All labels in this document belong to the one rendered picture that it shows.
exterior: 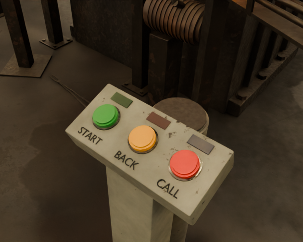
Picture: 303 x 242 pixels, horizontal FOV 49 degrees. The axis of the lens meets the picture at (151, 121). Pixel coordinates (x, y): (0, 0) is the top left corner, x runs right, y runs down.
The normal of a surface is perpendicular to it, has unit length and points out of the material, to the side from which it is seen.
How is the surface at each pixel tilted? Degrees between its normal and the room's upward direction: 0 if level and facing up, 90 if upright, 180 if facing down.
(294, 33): 6
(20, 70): 0
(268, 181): 0
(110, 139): 20
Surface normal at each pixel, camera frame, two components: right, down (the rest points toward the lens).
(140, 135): -0.18, -0.51
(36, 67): 0.04, -0.73
